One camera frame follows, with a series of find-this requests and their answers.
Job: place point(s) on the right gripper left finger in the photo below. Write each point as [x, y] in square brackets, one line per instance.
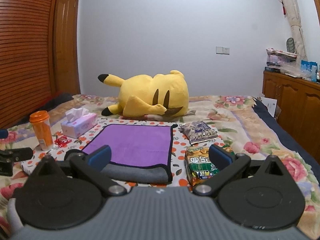
[98, 159]

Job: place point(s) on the blue white boxes on cabinet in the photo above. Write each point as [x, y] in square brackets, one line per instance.
[309, 71]

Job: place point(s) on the yellow Pikachu plush toy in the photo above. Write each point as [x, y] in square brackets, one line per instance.
[140, 95]

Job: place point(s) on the green yellow snack bag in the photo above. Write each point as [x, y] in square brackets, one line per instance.
[198, 165]

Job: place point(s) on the stack of books and papers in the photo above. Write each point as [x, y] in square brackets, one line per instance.
[277, 58]

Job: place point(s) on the orange lidded plastic bottle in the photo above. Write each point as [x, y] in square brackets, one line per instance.
[41, 126]

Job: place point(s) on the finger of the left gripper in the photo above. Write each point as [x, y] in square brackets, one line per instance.
[3, 134]

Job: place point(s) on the white wall switch plate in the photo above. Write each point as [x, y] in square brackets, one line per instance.
[222, 50]

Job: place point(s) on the wooden door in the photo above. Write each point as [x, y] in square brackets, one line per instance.
[65, 46]

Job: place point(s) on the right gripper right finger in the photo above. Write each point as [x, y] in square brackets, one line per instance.
[222, 158]

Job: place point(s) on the purple and grey towel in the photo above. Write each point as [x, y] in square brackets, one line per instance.
[140, 153]

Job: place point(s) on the red candy wrapper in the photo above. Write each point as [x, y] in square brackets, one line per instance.
[62, 141]

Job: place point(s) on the floral bed blanket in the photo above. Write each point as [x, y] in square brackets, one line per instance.
[244, 128]

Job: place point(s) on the purple white snack bag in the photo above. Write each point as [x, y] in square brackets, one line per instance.
[198, 132]

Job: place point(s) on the wooden sideboard cabinet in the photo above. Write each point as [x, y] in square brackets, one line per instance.
[299, 103]

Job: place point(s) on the pink tissue box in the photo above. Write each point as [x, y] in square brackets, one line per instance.
[79, 121]

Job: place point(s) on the wooden slatted headboard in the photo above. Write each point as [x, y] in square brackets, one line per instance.
[27, 75]

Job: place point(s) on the white paper card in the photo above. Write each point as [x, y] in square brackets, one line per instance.
[271, 105]

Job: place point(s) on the cream curtain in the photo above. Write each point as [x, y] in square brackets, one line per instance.
[293, 16]

